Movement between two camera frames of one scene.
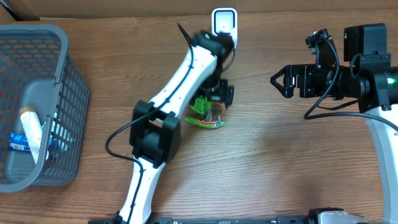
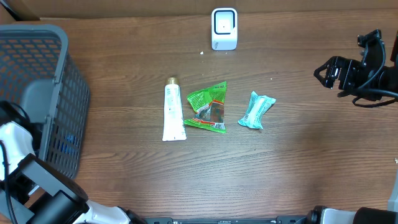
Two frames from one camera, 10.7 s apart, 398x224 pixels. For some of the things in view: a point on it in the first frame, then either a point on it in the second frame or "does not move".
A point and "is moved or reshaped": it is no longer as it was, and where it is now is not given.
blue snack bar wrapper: [18, 142] is moved or reshaped
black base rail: [278, 219] does not move
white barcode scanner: [226, 19] does not move
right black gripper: [305, 71] to [349, 66]
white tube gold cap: [32, 122] is moved or reshaped
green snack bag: [212, 113] does not move
